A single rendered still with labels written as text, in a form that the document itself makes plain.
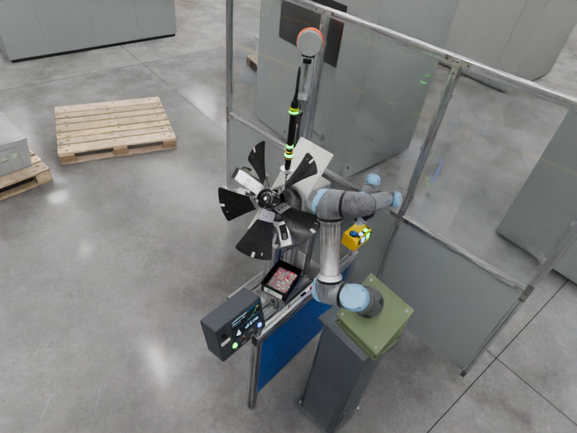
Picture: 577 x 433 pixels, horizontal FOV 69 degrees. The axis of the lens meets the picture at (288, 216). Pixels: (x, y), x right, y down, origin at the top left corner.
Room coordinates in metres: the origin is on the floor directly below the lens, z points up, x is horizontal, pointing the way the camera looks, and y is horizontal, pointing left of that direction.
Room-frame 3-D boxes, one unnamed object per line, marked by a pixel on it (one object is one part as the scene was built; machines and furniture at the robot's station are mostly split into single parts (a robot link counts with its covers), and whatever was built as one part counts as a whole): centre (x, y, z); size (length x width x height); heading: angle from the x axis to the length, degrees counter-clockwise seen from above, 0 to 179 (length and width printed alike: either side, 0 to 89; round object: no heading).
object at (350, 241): (1.83, -0.42, 1.02); 0.16 x 0.10 x 0.11; 143
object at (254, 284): (2.06, 0.03, 0.04); 0.62 x 0.45 x 0.08; 143
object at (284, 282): (1.56, -0.01, 0.83); 0.19 x 0.14 x 0.04; 157
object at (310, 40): (2.53, 0.01, 1.88); 0.16 x 0.07 x 0.16; 88
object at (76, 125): (4.10, 2.14, 0.07); 1.20 x 1.00 x 0.15; 119
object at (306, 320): (1.52, -0.18, 0.45); 0.82 x 0.02 x 0.66; 143
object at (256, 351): (1.18, 0.08, 0.39); 0.04 x 0.04 x 0.78; 53
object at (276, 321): (1.52, -0.18, 0.82); 0.90 x 0.04 x 0.08; 143
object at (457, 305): (2.38, -0.40, 0.50); 2.59 x 0.03 x 0.91; 53
